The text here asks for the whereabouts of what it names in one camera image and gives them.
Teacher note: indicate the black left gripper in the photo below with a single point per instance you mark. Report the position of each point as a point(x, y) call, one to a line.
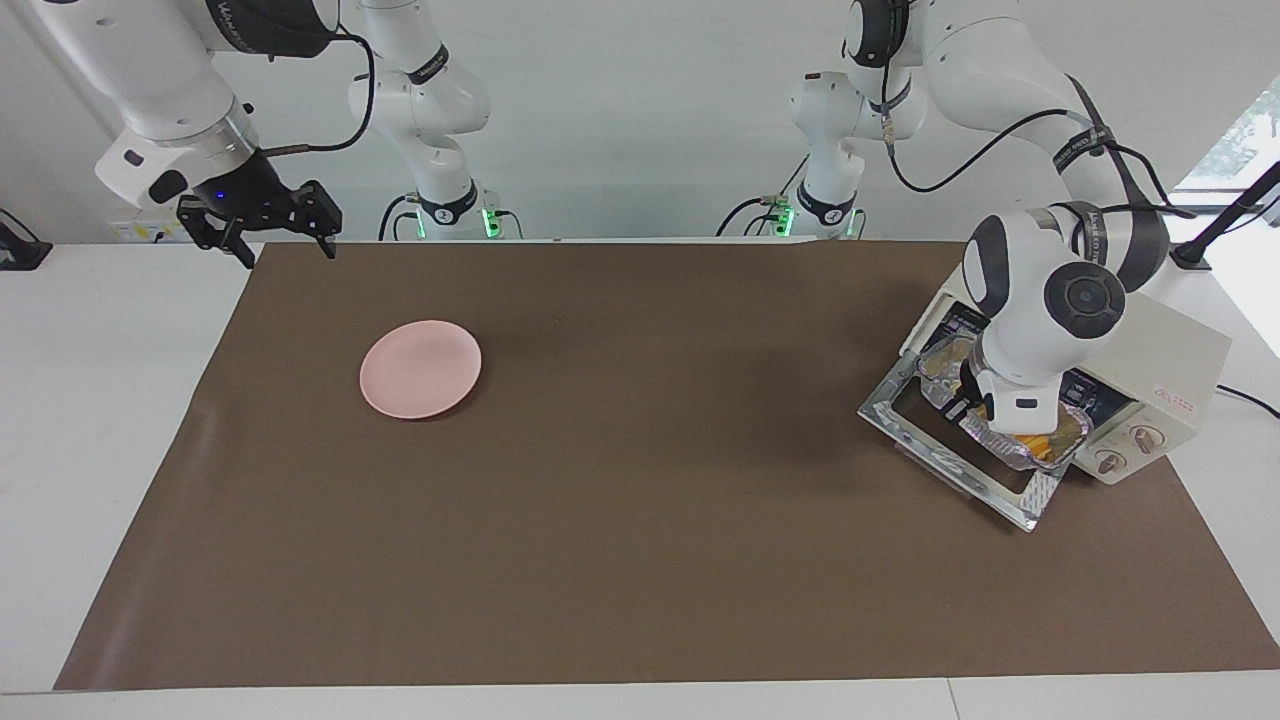
point(972, 382)

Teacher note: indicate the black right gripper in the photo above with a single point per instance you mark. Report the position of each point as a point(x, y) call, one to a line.
point(250, 190)

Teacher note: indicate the aluminium foil tray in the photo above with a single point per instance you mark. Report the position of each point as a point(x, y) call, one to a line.
point(945, 365)

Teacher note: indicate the sliced yellow bread loaf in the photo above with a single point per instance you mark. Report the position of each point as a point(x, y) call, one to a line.
point(1040, 445)

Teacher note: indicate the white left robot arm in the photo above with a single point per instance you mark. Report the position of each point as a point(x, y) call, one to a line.
point(1040, 290)

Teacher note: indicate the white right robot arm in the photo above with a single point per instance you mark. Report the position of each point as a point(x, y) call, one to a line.
point(160, 70)

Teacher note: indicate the glass oven door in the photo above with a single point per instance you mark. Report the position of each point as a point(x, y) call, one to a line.
point(900, 425)

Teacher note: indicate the cream oven knob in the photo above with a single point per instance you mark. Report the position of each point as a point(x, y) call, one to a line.
point(1148, 440)
point(1112, 462)

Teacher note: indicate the cream toaster oven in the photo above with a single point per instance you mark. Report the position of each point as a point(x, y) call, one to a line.
point(1170, 350)

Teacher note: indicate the pink round plate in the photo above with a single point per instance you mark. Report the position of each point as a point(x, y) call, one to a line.
point(420, 370)

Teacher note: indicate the black low stand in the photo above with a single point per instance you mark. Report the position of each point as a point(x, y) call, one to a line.
point(22, 255)

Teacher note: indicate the bright window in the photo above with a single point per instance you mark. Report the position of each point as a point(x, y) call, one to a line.
point(1240, 140)

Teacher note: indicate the brown table mat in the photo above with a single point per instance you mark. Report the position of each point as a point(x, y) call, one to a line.
point(600, 560)

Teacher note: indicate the white wall socket box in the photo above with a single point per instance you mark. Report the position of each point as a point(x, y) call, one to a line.
point(135, 232)

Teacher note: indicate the black camera stand with pole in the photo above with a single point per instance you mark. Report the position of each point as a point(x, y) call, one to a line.
point(1190, 255)

